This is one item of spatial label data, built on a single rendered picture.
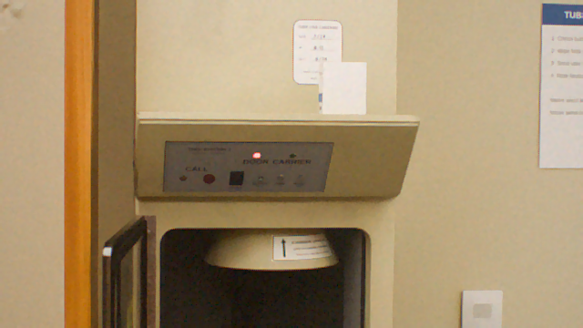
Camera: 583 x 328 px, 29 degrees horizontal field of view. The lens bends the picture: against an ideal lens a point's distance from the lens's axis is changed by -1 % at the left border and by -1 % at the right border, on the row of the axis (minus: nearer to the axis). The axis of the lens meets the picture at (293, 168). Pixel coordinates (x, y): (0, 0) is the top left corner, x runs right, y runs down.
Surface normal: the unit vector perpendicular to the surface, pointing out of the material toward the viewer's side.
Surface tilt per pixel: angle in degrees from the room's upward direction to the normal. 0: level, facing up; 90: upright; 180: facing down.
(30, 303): 90
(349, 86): 90
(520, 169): 90
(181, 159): 135
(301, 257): 67
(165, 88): 90
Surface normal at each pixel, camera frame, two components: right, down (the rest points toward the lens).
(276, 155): 0.10, 0.74
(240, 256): -0.42, -0.37
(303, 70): 0.15, 0.05
